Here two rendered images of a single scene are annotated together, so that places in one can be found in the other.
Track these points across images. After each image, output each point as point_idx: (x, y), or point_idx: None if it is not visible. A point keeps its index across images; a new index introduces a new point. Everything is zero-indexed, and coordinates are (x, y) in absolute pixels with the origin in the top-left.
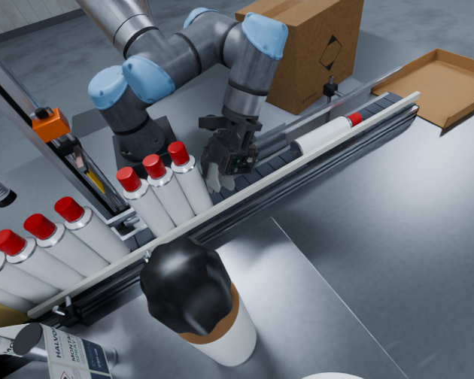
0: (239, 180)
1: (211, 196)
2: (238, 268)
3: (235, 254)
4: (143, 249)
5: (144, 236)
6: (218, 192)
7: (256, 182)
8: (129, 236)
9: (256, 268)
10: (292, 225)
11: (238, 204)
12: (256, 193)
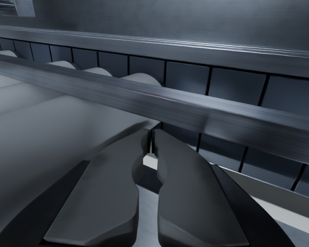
0: (299, 102)
1: (179, 80)
2: (140, 222)
3: (146, 209)
4: None
5: (42, 61)
6: (203, 86)
7: (303, 218)
8: (24, 38)
9: (158, 242)
10: (291, 234)
11: (219, 160)
12: (287, 182)
